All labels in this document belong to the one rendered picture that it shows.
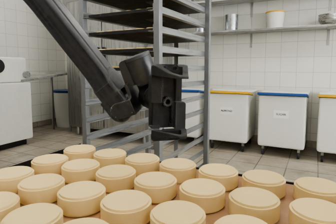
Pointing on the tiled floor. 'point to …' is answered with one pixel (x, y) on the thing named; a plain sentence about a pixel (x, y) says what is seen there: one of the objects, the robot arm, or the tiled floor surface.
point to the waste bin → (61, 107)
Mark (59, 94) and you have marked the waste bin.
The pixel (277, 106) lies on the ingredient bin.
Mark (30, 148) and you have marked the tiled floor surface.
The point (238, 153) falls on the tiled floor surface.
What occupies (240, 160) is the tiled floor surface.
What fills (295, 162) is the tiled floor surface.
